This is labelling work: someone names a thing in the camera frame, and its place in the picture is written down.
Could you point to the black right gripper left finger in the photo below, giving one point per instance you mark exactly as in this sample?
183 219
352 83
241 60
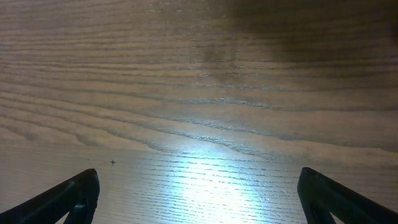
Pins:
75 198

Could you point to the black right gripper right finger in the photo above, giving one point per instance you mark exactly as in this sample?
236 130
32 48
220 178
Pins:
323 199

